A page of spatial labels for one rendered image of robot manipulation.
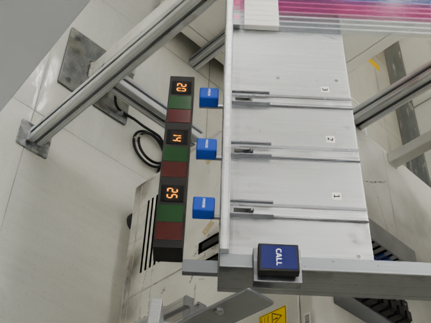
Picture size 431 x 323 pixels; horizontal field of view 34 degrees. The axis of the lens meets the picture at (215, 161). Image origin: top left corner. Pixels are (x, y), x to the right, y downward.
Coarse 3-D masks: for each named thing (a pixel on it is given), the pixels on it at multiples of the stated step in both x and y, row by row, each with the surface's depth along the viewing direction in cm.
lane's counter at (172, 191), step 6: (162, 186) 101; (168, 186) 101; (174, 186) 101; (180, 186) 101; (162, 192) 101; (168, 192) 101; (174, 192) 101; (180, 192) 101; (162, 198) 100; (168, 198) 100; (174, 198) 100; (180, 198) 100
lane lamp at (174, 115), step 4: (168, 112) 111; (172, 112) 111; (176, 112) 111; (180, 112) 111; (184, 112) 111; (188, 112) 111; (168, 116) 111; (172, 116) 111; (176, 116) 111; (180, 116) 111; (184, 116) 111; (188, 116) 111; (168, 120) 110; (172, 120) 110; (176, 120) 110; (180, 120) 110; (184, 120) 110; (188, 120) 110
